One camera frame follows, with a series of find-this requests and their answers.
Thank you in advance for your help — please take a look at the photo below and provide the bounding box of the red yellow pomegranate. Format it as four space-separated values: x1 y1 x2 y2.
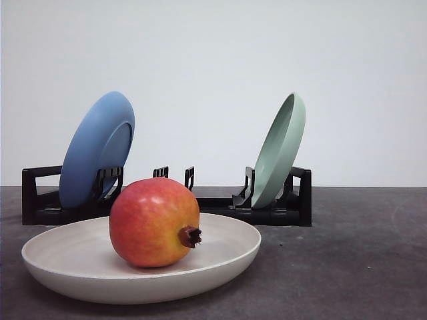
109 177 202 267

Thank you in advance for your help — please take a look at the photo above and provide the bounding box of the white plate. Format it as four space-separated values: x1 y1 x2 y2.
21 213 261 304

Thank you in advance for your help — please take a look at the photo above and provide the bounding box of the green plate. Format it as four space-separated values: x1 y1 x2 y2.
252 93 306 210

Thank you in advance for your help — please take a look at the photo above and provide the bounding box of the blue plate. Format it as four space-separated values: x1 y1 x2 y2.
59 91 135 209

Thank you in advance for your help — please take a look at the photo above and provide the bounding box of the black dish rack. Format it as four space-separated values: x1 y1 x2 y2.
22 165 312 227

